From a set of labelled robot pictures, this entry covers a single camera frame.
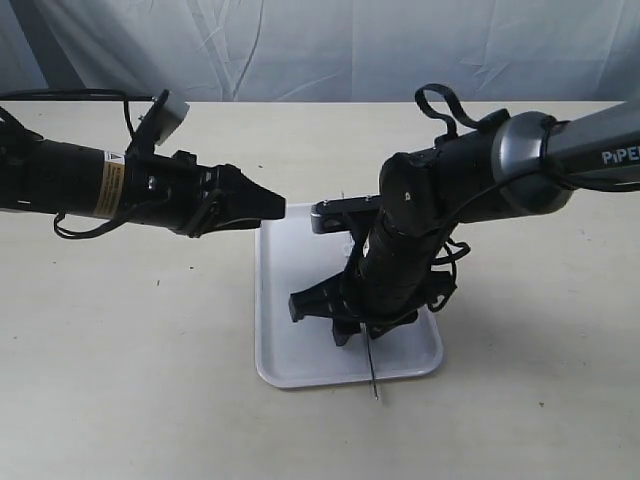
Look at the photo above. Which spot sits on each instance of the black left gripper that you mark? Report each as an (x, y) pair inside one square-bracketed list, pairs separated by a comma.
[(172, 192)]

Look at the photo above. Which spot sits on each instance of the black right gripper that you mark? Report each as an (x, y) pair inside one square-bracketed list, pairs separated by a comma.
[(384, 301)]

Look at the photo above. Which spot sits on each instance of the thin metal skewer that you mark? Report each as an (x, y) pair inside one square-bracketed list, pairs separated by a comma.
[(372, 370)]

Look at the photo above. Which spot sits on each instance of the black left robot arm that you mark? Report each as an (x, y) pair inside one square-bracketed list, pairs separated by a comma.
[(90, 192)]

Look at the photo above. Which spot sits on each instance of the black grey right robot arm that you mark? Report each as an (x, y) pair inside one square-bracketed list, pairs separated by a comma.
[(502, 166)]

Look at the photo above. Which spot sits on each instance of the white rectangular plastic tray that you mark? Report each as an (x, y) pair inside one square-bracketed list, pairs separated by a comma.
[(289, 257)]

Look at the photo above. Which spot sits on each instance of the grey fabric backdrop curtain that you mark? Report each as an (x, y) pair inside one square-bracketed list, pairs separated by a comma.
[(325, 51)]

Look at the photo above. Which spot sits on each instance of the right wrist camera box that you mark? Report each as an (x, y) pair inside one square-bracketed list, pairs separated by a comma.
[(346, 214)]

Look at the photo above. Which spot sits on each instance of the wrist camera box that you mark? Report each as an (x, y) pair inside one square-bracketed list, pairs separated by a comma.
[(167, 113), (346, 214)]

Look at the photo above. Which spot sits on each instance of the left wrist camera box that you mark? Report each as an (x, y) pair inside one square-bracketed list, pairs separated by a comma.
[(167, 113)]

